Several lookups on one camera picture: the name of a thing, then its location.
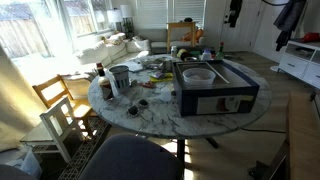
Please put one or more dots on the clear plastic container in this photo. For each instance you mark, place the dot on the clear plastic container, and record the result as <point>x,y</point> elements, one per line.
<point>199,78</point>

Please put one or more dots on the small translucent white cup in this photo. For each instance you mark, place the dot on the small translucent white cup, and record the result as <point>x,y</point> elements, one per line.
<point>165,94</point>

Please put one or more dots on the yellow thank you bag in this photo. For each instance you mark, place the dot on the yellow thank you bag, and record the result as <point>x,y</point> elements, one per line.
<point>165,79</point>

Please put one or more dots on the red ketchup sachet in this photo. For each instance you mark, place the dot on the red ketchup sachet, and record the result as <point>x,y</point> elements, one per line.
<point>147,85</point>

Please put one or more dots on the small dark round cup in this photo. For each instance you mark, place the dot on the small dark round cup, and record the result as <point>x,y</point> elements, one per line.
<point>133,110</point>
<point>143,102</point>

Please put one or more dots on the dark blue cardboard box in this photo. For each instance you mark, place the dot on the dark blue cardboard box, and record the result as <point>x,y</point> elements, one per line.
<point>186,100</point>

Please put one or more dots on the white paper napkin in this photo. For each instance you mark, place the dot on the white paper napkin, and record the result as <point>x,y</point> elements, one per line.
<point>133,66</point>

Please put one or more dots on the small white jar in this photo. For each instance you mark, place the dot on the small white jar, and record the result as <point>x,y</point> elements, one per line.
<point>173,51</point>

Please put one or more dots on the metal tin cup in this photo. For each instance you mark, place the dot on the metal tin cup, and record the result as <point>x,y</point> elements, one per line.
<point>120,78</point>

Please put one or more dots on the yellow cylindrical can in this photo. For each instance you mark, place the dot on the yellow cylindrical can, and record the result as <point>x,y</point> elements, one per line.
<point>181,53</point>

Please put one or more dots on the brown sauce bottle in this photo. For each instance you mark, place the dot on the brown sauce bottle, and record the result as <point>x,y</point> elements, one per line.
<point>105,85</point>

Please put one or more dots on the white bottle blue cap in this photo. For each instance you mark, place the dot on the white bottle blue cap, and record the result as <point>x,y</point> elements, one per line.
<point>206,55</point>

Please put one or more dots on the orange plush toy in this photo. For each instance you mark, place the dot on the orange plush toy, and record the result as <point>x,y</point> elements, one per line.
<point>192,35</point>

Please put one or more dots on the green house plant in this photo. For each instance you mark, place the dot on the green house plant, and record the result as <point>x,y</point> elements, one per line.
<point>128,28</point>

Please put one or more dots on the green glass bottle red cap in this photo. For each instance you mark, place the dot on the green glass bottle red cap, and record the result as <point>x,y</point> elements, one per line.
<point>220,53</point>

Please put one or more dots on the white sofa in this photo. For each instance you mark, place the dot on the white sofa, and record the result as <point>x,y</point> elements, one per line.
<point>100,53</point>

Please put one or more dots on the wooden chair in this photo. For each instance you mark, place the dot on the wooden chair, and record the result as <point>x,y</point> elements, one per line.
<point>81,110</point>

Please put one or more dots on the white shade table lamp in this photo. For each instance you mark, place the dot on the white shade table lamp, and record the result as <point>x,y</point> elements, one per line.
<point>114,16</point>
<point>126,10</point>

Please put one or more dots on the patterned floor rug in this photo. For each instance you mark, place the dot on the patterned floor rug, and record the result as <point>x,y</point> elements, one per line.
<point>83,153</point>

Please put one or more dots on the small white chair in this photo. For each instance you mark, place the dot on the small white chair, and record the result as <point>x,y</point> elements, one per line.
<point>55,112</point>

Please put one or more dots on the black hanging garment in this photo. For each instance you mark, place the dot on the black hanging garment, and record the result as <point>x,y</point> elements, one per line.
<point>235,11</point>

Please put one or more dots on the small low table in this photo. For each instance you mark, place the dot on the small low table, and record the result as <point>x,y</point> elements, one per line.
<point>36,133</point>

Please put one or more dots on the metal robot stand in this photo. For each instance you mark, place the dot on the metal robot stand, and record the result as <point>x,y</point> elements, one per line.
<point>270,166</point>

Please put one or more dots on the white drawer cabinet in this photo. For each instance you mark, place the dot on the white drawer cabinet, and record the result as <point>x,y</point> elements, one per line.
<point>293,65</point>

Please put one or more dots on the dark hanging jacket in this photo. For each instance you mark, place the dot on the dark hanging jacket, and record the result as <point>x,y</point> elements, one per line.
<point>288,16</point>

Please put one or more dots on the beige curtain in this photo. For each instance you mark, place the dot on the beige curtain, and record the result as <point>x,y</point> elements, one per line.
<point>13,106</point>

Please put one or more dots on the white plastic bag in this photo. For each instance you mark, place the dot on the white plastic bag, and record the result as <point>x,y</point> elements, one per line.
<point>30,165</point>

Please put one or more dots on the wooden board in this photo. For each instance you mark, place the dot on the wooden board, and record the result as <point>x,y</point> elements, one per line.
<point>303,140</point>

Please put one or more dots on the red bag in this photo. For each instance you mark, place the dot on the red bag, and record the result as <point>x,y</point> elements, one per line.
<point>310,36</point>

